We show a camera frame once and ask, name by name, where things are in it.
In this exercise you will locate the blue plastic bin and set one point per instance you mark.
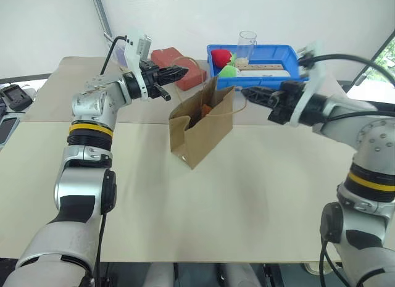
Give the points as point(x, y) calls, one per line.
point(274, 57)

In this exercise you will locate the dark window frame strut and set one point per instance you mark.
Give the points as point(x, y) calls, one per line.
point(375, 55)

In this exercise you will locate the brown teddy bear toy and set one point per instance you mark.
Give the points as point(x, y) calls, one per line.
point(206, 110)

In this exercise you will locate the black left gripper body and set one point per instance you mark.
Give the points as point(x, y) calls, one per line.
point(149, 77)

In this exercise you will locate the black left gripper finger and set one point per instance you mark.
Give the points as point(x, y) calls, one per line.
point(172, 71)
point(171, 79)

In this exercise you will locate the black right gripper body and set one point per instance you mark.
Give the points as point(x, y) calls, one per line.
point(285, 103)

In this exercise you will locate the red plush strawberry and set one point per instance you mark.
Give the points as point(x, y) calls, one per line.
point(220, 58)

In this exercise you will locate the green plush toy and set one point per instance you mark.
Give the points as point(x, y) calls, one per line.
point(229, 72)

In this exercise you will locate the wooden strip with holes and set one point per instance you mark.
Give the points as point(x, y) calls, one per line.
point(262, 67)

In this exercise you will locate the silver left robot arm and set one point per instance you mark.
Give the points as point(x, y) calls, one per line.
point(77, 182)

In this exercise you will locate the grey rounded shape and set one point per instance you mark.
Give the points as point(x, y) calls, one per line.
point(239, 275)

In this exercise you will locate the grey metal pole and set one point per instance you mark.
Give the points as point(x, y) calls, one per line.
point(102, 12)

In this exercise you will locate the smartphone with dark screen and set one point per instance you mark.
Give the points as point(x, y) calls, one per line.
point(6, 129)

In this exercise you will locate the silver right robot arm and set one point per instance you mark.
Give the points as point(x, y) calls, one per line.
point(367, 163)

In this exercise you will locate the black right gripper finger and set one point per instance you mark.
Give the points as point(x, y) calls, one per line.
point(260, 100)
point(260, 90)

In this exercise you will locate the brown paper bag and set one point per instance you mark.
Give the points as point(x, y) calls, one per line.
point(206, 135)

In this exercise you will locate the black electronic device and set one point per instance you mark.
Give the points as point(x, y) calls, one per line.
point(15, 97)

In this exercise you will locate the clear plastic measuring cup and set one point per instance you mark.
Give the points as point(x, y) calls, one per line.
point(247, 47)

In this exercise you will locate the red brick-shaped block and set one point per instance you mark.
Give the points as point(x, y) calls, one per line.
point(163, 57)

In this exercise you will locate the white flat object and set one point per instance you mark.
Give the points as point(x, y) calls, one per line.
point(265, 73)

